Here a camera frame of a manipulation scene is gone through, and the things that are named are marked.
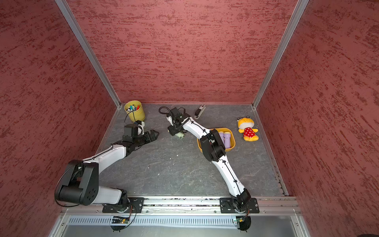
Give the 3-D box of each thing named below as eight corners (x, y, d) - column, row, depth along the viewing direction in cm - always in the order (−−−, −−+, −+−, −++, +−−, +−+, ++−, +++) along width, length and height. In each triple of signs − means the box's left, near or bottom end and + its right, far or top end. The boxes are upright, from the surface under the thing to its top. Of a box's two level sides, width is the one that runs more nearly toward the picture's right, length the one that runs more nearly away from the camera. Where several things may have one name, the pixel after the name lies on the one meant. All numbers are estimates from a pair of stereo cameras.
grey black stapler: (193, 117, 113) (193, 114, 111) (201, 105, 122) (201, 102, 119) (198, 119, 112) (198, 116, 109) (205, 107, 121) (206, 104, 118)
